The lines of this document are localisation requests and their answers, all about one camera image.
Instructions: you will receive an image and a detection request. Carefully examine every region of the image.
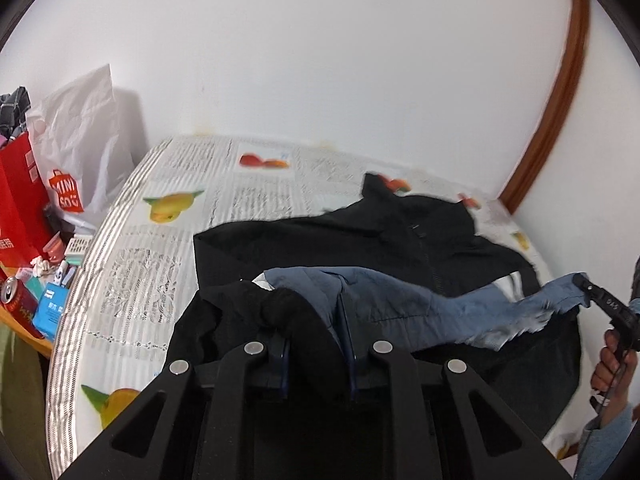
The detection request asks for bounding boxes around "green cloth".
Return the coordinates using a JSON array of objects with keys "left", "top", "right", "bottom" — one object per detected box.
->
[{"left": 0, "top": 324, "right": 53, "bottom": 480}]

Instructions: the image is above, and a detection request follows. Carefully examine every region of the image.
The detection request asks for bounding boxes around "white plastic shopping bag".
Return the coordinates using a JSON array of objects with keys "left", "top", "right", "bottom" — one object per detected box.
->
[{"left": 25, "top": 63, "right": 147, "bottom": 233}]

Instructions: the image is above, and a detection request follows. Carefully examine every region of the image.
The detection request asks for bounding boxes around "person's right hand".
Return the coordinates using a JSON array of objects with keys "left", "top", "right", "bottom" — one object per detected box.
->
[{"left": 590, "top": 329, "right": 640, "bottom": 397}]

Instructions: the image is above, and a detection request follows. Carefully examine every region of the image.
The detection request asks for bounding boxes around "brown wooden door frame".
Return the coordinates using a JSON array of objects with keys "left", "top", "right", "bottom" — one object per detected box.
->
[{"left": 499, "top": 0, "right": 592, "bottom": 215}]

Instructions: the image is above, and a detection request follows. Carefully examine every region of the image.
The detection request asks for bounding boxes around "pink small cup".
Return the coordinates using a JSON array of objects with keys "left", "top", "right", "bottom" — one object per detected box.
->
[{"left": 42, "top": 232, "right": 64, "bottom": 260}]

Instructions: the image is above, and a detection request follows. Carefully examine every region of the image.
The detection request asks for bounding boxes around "red soda can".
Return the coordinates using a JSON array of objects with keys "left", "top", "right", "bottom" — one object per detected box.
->
[{"left": 0, "top": 277, "right": 40, "bottom": 327}]

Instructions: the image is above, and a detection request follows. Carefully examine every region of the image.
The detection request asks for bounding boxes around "black white blue zip jacket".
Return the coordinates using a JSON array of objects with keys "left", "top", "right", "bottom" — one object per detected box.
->
[{"left": 165, "top": 172, "right": 592, "bottom": 441}]

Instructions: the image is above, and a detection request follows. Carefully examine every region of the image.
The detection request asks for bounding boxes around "plaid cloth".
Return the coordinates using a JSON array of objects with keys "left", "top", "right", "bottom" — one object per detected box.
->
[{"left": 0, "top": 86, "right": 33, "bottom": 150}]

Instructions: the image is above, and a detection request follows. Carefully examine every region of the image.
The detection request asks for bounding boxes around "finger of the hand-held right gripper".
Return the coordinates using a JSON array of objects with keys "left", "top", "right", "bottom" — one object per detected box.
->
[{"left": 572, "top": 272, "right": 618, "bottom": 322}]

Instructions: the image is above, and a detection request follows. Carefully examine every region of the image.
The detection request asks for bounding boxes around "white teal small box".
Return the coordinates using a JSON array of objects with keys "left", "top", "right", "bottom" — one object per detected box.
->
[{"left": 64, "top": 237, "right": 94, "bottom": 267}]

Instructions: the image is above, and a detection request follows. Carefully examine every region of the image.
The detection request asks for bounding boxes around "blue carton box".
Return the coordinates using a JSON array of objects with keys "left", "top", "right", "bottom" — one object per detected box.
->
[{"left": 32, "top": 282, "right": 69, "bottom": 340}]

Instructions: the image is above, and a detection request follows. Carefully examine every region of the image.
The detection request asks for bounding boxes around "person's right forearm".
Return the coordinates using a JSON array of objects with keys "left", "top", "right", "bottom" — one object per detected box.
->
[{"left": 574, "top": 400, "right": 640, "bottom": 480}]

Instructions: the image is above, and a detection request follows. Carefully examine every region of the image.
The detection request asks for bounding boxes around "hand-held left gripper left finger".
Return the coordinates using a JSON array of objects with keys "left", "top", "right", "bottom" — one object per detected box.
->
[{"left": 59, "top": 336, "right": 292, "bottom": 480}]

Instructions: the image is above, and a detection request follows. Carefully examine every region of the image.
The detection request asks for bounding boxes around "fruit print tablecloth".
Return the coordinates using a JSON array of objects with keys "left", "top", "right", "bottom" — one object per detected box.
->
[{"left": 45, "top": 135, "right": 593, "bottom": 480}]

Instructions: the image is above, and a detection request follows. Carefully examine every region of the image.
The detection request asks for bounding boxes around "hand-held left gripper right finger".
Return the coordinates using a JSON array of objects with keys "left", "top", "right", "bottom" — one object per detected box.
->
[{"left": 341, "top": 285, "right": 573, "bottom": 480}]

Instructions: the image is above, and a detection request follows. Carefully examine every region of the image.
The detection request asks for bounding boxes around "red paper shopping bag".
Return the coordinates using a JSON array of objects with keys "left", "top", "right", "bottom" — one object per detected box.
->
[{"left": 0, "top": 132, "right": 55, "bottom": 282}]

